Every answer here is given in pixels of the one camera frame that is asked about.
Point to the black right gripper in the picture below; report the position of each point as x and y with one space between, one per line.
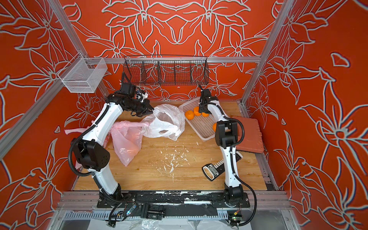
204 107

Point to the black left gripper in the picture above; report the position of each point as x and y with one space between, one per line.
146 110

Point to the white translucent plastic bag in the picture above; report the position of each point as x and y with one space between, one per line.
166 121

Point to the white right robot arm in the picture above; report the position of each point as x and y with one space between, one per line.
229 133

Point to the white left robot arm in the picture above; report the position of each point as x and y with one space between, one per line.
87 156

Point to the orange mandarin left back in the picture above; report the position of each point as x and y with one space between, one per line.
196 111

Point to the orange mandarin front corner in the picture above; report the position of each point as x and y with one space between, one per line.
189 115

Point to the white plastic perforated basket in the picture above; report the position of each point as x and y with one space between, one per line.
202 126

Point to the orange mandarin right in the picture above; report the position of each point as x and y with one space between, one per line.
214 127

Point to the red plastic tool case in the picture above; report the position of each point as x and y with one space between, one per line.
252 141

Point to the black handheld label tool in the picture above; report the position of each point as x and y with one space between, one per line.
213 171

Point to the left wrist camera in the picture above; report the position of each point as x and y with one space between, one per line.
132 91

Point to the black wire wall basket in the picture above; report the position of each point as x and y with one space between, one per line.
168 70

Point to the clear wire mesh basket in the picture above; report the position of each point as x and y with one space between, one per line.
83 75

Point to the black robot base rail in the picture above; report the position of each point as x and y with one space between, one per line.
175 204

